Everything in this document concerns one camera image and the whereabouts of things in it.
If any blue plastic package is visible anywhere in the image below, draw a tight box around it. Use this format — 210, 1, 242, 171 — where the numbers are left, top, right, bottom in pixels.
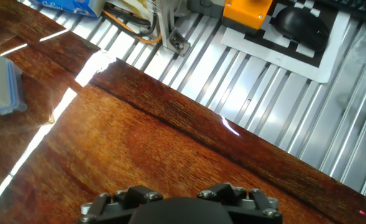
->
30, 0, 106, 18

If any black computer mouse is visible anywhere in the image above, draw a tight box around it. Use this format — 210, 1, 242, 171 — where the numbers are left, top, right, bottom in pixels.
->
272, 6, 331, 52

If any black keyboard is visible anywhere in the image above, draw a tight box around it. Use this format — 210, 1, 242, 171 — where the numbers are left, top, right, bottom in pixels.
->
316, 0, 366, 24

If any checkerboard calibration sheet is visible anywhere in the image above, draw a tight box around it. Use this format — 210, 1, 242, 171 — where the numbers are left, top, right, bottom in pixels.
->
220, 0, 352, 84

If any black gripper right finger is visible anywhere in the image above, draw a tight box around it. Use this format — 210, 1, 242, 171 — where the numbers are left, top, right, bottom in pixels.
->
197, 182, 283, 224

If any grey button box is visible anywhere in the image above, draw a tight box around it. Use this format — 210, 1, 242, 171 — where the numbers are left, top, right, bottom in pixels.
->
186, 0, 226, 18

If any orange emergency stop box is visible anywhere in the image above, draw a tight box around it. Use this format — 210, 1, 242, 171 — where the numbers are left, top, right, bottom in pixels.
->
222, 0, 274, 32

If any yellow paper package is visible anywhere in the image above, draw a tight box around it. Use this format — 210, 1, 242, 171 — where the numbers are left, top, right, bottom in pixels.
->
108, 0, 159, 16

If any black frame cable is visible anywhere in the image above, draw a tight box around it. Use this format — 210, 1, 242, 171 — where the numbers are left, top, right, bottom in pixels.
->
103, 3, 159, 37

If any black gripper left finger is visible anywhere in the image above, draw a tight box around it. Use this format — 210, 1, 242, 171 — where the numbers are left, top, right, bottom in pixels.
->
78, 185, 164, 224

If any glossy wood grain board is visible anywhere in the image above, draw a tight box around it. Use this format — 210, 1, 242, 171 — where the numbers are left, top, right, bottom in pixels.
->
0, 0, 366, 224

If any orange cable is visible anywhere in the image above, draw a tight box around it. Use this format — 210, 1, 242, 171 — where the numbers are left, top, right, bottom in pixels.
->
101, 9, 163, 45

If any metal frame beam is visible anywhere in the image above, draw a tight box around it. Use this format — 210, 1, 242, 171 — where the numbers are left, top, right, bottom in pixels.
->
153, 0, 192, 57

